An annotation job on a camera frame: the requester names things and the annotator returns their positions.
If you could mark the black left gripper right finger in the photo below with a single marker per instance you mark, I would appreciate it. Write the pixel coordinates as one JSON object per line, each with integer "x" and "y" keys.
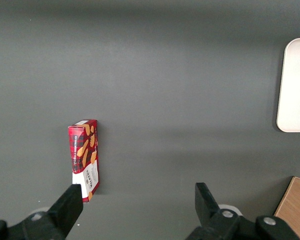
{"x": 215, "y": 225}

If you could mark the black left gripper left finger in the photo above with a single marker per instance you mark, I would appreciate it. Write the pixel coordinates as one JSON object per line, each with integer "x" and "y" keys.
{"x": 52, "y": 222}

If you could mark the beige rectangular tray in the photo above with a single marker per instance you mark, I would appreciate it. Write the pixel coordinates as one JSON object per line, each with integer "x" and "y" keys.
{"x": 296, "y": 85}

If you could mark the red tartan shortbread box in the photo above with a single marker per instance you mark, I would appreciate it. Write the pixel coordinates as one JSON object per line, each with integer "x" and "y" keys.
{"x": 85, "y": 150}

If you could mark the wooden drawer cabinet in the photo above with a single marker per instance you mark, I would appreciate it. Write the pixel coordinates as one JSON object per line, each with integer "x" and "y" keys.
{"x": 295, "y": 207}

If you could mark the dark grey table mat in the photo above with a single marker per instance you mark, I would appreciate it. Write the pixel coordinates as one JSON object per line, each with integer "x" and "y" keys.
{"x": 165, "y": 87}

